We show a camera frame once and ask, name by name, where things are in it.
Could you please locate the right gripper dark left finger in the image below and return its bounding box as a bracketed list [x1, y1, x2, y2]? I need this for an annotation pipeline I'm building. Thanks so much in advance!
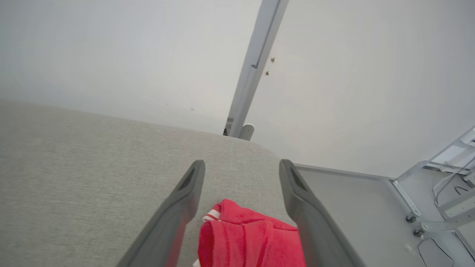
[115, 159, 206, 267]

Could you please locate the grey metal wheeled frame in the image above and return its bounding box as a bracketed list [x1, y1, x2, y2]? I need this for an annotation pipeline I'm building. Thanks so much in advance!
[389, 125, 475, 267]

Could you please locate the grey fabric sofa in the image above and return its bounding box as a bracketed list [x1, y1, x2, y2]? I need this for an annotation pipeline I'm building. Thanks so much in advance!
[0, 100, 297, 267]

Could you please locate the black floor cable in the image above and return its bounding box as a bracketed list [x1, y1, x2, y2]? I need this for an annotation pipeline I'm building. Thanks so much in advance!
[417, 237, 456, 267]

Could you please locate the red white-trimmed garment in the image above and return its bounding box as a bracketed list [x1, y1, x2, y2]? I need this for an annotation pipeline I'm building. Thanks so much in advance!
[192, 199, 307, 267]

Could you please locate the grey metal post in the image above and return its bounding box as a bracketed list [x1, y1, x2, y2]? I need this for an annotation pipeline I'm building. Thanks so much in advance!
[223, 0, 290, 142]

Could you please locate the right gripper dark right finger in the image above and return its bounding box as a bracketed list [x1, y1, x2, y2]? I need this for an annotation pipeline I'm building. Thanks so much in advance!
[279, 159, 367, 267]

